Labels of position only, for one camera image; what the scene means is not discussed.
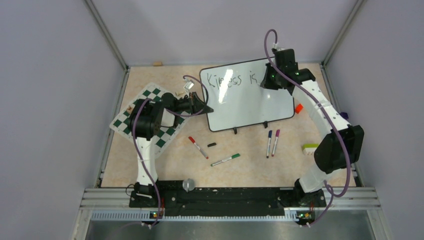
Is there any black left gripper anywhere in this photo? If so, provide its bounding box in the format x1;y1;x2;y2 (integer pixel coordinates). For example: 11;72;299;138
173;91;214;116

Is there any white whiteboard black frame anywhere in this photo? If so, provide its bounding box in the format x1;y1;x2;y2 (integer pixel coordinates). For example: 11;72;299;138
199;58;295;132

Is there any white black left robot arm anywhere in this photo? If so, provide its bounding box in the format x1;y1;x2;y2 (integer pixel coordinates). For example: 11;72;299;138
128;92;214;207

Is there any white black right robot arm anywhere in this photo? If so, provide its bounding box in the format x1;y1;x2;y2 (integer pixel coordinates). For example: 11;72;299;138
260;47;365;206

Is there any red capped marker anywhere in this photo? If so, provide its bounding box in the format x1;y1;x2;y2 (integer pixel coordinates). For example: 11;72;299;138
188;136;209;159

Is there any red block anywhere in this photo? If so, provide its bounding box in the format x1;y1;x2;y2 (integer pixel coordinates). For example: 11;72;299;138
294;103;304;114

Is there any green white chess mat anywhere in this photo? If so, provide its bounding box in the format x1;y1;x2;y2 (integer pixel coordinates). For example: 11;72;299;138
109;82;189;158

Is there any pink capped marker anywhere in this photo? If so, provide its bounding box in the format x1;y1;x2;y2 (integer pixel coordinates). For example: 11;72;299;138
271;129;281;157

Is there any blue capped marker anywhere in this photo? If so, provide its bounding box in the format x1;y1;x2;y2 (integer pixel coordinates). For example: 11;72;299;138
266;130;273;159

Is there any small wooden block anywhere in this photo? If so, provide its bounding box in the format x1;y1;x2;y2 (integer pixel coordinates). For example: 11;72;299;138
152;61;163;67

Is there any green capped marker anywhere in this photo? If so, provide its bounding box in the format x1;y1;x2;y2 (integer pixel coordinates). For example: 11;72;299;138
210;153;241;167

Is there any green white toy brick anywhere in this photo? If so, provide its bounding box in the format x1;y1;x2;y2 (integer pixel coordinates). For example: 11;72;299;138
301;143;319;155

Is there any purple block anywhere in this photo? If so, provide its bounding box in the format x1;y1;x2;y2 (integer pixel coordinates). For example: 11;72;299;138
339;112;349;120

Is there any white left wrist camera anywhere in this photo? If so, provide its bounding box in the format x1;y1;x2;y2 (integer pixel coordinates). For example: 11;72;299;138
183;80;195;91

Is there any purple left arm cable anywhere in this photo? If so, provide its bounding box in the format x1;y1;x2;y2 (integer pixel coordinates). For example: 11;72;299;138
131;74;210;229

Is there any aluminium frame rail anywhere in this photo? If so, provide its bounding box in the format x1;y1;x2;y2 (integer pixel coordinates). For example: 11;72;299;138
71;181;393;240

